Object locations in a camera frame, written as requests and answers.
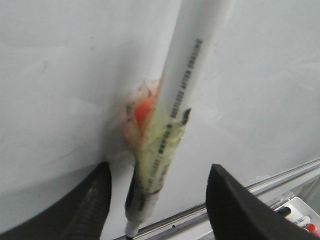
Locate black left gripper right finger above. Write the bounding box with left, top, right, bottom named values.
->
left=205, top=164, right=317, bottom=240

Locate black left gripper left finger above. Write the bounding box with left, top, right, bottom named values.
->
left=0, top=162, right=112, bottom=240

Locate white whiteboard marker pen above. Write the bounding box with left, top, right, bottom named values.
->
left=124, top=0, right=232, bottom=240

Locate white whiteboard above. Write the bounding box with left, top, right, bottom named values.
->
left=0, top=0, right=320, bottom=240

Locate black marker in tray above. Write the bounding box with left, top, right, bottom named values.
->
left=277, top=206, right=292, bottom=217

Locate white plastic tray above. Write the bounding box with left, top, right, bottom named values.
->
left=274, top=196, right=320, bottom=238

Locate red marker in tray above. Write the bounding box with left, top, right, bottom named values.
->
left=303, top=223, right=317, bottom=233

